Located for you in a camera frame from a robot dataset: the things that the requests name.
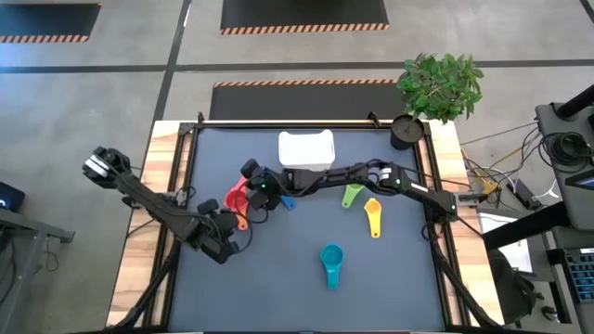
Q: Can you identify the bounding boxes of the black device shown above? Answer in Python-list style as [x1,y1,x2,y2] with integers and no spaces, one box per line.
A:
[0,181,27,213]

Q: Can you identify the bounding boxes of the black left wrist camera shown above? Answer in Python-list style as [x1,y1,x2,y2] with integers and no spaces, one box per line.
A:
[197,198,220,216]

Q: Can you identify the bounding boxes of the green plant in black pot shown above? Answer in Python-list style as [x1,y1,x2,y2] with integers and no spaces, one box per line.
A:
[389,52,484,152]

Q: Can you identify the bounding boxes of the black pole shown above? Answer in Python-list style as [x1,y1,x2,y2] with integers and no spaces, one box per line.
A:
[555,83,594,120]

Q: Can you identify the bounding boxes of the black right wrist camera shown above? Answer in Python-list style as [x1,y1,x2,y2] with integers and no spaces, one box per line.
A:
[239,158,261,180]

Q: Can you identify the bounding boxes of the blue keyboard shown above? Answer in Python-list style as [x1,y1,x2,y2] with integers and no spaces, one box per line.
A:
[565,250,594,305]

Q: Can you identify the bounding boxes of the black bar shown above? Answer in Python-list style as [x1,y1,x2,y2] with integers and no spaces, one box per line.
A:
[482,201,572,251]

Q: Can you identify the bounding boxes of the black power adapter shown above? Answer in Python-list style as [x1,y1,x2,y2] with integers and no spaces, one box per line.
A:
[505,178,535,210]

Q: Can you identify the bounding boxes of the teal measuring cup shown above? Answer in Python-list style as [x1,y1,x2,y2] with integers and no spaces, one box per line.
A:
[318,242,345,290]

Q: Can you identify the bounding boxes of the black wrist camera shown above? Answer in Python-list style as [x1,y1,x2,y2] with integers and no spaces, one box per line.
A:
[197,198,220,216]
[239,158,261,180]

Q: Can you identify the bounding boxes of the grey desk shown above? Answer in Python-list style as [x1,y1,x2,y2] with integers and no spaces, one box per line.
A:
[0,208,75,326]

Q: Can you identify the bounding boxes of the black table frame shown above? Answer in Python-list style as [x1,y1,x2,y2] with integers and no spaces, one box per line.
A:
[106,110,505,333]

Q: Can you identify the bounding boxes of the black striped floor mat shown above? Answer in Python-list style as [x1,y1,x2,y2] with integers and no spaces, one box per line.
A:
[0,3,102,44]
[220,0,391,36]
[208,79,409,121]

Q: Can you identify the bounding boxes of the white plastic basket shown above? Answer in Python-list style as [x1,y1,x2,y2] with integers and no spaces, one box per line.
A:
[278,129,336,172]

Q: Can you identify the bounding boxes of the red measuring cup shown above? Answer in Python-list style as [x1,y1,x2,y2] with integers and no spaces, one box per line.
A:
[223,175,251,224]

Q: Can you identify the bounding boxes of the green measuring cup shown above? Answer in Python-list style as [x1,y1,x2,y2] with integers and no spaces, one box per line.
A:
[341,183,367,210]

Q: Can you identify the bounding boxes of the grey cart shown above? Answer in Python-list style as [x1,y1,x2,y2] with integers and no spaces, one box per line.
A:
[536,101,594,231]

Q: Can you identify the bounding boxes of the black coiled cable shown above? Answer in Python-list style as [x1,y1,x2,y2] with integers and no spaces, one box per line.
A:
[540,132,593,167]

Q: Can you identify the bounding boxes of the white paper sheet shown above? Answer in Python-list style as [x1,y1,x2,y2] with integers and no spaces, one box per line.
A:
[477,211,535,274]

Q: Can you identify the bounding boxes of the yellow measuring cup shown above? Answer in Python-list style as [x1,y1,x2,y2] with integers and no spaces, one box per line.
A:
[363,198,383,239]

